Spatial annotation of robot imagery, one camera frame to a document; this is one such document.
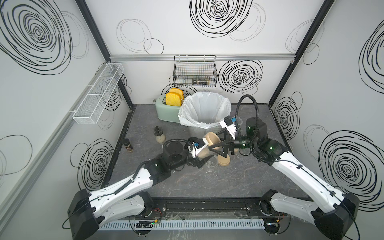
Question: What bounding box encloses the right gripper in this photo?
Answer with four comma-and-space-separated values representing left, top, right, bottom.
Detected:
208, 128, 257, 158

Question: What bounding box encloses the beige lid of jar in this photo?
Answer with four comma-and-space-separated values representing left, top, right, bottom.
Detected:
204, 132, 221, 148
217, 155, 231, 167

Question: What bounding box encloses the glass rice jar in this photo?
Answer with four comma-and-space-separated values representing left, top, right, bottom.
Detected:
233, 117, 243, 126

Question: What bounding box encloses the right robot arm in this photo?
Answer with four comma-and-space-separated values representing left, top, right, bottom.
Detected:
209, 116, 360, 240

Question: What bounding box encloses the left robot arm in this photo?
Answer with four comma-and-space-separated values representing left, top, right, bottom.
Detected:
67, 138, 210, 240

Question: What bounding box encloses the white trash bag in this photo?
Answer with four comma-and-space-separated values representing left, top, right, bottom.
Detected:
178, 92, 231, 129

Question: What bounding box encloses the mint green toaster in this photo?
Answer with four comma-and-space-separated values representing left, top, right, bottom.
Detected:
155, 95, 181, 123

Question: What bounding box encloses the small bottle black pump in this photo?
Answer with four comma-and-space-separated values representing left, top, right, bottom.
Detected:
154, 126, 166, 144

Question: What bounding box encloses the front yellow toast slice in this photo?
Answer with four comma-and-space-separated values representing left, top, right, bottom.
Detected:
166, 92, 182, 107

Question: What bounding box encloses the yellow toast slice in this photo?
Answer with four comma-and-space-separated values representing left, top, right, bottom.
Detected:
169, 88, 184, 100
166, 92, 182, 107

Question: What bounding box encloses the rear yellow toast slice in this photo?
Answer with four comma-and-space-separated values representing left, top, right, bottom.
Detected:
169, 88, 184, 100

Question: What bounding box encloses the dark spice bottle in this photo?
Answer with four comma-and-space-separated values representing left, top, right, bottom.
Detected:
123, 138, 133, 153

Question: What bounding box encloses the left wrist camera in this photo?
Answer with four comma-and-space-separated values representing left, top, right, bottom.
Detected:
192, 138, 210, 159

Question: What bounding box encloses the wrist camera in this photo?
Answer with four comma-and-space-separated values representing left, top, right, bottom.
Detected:
219, 116, 237, 139
192, 138, 210, 159

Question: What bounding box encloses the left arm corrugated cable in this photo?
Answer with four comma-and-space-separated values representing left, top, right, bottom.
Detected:
162, 138, 193, 149

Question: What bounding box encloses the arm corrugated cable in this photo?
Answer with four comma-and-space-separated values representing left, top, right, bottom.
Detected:
162, 138, 193, 149
234, 94, 259, 136

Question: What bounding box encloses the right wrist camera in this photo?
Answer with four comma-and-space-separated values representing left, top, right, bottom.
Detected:
219, 116, 237, 139

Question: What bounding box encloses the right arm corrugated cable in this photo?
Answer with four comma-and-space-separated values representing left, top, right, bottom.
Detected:
234, 94, 259, 136

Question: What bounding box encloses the bottle in wire basket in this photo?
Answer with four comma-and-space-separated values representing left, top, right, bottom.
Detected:
192, 78, 210, 86

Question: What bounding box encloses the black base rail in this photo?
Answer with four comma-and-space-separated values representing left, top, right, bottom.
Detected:
149, 197, 264, 217

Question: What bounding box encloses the black wire wall basket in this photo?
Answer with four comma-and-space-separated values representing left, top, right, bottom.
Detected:
173, 55, 218, 88

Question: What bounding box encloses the white slotted cable duct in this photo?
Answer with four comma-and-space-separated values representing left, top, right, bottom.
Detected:
100, 219, 265, 231

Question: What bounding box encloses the white mesh wall shelf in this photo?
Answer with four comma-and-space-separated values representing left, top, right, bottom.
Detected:
73, 63, 124, 125

